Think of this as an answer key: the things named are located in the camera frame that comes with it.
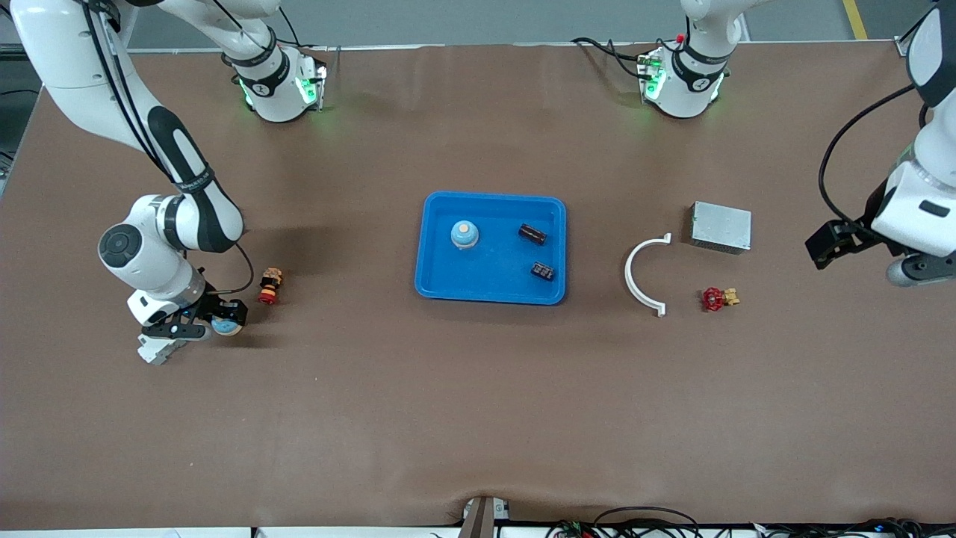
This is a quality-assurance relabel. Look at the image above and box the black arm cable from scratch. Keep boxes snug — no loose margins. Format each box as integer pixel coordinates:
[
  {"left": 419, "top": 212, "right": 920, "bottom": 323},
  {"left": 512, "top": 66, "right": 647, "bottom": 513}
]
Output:
[
  {"left": 818, "top": 82, "right": 919, "bottom": 232},
  {"left": 82, "top": 0, "right": 255, "bottom": 294}
]

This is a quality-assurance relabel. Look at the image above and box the brass valve with red handle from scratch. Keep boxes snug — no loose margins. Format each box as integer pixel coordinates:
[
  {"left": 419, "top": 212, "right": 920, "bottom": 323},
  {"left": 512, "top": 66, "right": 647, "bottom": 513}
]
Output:
[{"left": 701, "top": 286, "right": 741, "bottom": 312}]

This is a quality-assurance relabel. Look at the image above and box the brown table cover mat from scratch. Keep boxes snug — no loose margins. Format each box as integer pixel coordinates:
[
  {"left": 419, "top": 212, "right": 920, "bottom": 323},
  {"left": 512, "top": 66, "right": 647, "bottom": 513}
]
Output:
[{"left": 0, "top": 41, "right": 956, "bottom": 531}]

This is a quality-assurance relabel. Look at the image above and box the grey table edge bracket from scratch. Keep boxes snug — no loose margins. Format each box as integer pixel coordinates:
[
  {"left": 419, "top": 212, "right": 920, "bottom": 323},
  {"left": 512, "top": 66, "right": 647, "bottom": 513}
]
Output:
[{"left": 458, "top": 496, "right": 513, "bottom": 538}]

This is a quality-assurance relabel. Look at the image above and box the white circuit breaker block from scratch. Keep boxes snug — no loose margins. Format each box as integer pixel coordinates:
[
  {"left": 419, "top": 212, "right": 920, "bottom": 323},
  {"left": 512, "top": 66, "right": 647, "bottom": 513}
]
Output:
[{"left": 137, "top": 333, "right": 189, "bottom": 365}]

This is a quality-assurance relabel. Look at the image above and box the black base cable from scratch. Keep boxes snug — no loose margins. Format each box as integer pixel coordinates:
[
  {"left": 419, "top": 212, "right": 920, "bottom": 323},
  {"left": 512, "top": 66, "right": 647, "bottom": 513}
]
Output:
[{"left": 571, "top": 36, "right": 651, "bottom": 79}]

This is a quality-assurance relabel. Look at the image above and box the black cable bundle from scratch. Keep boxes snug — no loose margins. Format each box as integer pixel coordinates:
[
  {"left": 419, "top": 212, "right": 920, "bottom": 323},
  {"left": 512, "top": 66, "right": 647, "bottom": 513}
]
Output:
[{"left": 545, "top": 507, "right": 956, "bottom": 538}]

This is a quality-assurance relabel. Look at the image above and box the silver metal power supply box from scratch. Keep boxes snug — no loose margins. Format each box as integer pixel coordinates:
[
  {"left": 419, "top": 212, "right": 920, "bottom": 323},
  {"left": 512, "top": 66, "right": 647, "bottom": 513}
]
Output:
[{"left": 689, "top": 200, "right": 753, "bottom": 256}]

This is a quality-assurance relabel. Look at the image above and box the blue plastic tray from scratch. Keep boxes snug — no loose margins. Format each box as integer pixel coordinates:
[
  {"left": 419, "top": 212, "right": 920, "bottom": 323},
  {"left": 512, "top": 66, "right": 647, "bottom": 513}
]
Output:
[{"left": 415, "top": 191, "right": 568, "bottom": 306}]

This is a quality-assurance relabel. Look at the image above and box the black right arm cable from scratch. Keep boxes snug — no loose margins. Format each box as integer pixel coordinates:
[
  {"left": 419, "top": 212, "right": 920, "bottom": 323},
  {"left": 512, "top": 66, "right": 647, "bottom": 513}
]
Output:
[{"left": 82, "top": 0, "right": 255, "bottom": 294}]

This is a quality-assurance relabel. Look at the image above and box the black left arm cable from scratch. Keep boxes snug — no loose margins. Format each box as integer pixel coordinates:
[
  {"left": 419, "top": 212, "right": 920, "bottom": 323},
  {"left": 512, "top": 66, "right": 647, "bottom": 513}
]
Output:
[{"left": 818, "top": 82, "right": 919, "bottom": 232}]

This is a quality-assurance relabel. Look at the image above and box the white semicircular pipe clamp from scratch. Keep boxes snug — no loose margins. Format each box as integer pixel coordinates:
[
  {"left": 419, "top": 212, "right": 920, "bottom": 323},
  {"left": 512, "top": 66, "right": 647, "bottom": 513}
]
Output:
[{"left": 624, "top": 232, "right": 673, "bottom": 318}]

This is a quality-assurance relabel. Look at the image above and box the aluminium frame profile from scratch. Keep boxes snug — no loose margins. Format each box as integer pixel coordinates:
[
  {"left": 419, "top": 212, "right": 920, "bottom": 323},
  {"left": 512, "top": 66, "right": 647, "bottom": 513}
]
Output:
[{"left": 895, "top": 15, "right": 931, "bottom": 58}]

